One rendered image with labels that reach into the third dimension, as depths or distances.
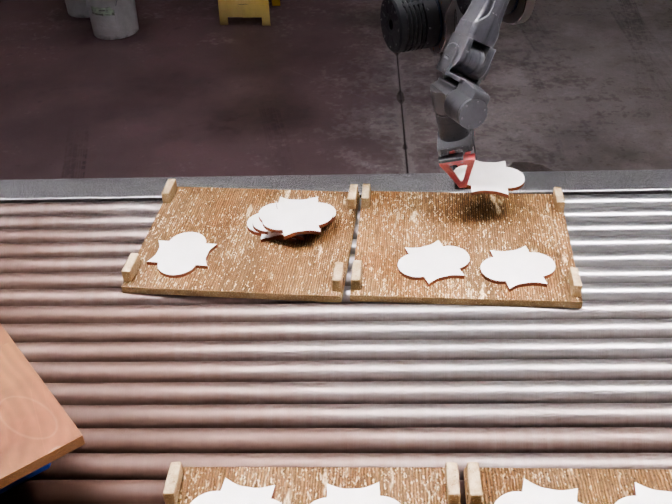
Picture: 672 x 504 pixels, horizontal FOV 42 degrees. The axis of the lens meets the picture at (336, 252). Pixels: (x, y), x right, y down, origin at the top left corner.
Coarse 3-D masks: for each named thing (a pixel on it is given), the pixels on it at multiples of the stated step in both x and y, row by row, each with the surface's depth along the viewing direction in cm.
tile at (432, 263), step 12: (408, 252) 166; (420, 252) 166; (432, 252) 166; (444, 252) 166; (456, 252) 166; (408, 264) 163; (420, 264) 163; (432, 264) 163; (444, 264) 163; (456, 264) 163; (468, 264) 163; (408, 276) 161; (420, 276) 160; (432, 276) 160; (444, 276) 160; (456, 276) 160
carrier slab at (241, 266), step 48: (192, 192) 188; (240, 192) 187; (288, 192) 186; (336, 192) 186; (144, 240) 174; (240, 240) 173; (288, 240) 172; (336, 240) 172; (144, 288) 162; (192, 288) 161; (240, 288) 161; (288, 288) 160
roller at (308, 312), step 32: (0, 320) 160; (32, 320) 160; (64, 320) 160; (96, 320) 159; (128, 320) 159; (160, 320) 159; (192, 320) 159; (224, 320) 158; (256, 320) 158; (288, 320) 158; (320, 320) 158; (352, 320) 157; (384, 320) 157; (416, 320) 157
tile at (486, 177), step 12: (456, 168) 173; (480, 168) 173; (492, 168) 173; (504, 168) 173; (480, 180) 170; (492, 180) 170; (504, 180) 170; (516, 180) 170; (480, 192) 168; (492, 192) 168; (504, 192) 167
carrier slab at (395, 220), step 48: (384, 192) 185; (432, 192) 184; (384, 240) 171; (432, 240) 170; (480, 240) 170; (528, 240) 169; (384, 288) 159; (432, 288) 159; (480, 288) 158; (528, 288) 158
